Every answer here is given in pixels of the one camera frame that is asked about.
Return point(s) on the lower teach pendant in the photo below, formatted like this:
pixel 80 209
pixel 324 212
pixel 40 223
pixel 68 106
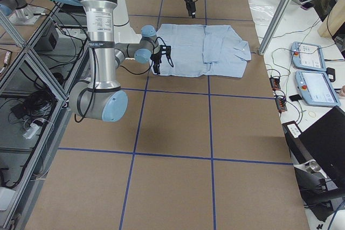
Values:
pixel 316 89

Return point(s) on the pink smartphone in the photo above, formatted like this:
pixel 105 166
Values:
pixel 307 5

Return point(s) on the teach pendant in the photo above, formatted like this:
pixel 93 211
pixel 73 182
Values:
pixel 316 89
pixel 308 56

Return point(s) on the light blue button shirt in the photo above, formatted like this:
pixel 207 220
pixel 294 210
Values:
pixel 204 50

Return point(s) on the upper teach pendant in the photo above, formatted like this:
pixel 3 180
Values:
pixel 308 56

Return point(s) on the orange electronics board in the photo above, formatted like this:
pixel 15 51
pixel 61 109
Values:
pixel 275 83
pixel 281 104

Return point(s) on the white power strip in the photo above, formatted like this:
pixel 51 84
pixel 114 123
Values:
pixel 31 131

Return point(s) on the upper orange electronics board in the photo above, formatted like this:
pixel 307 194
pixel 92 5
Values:
pixel 275 83

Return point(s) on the lower orange electronics board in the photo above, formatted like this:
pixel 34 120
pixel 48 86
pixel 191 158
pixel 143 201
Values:
pixel 281 104

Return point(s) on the aluminium frame rack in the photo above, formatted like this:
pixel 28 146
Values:
pixel 43 52

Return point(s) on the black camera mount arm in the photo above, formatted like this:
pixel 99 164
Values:
pixel 318 191

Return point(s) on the aluminium frame post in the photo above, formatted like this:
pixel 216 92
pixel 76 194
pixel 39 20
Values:
pixel 277 17

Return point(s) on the wooden board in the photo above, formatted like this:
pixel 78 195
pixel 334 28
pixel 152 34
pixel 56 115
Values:
pixel 333 22

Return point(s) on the black laptop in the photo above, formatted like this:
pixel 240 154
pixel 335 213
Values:
pixel 324 140

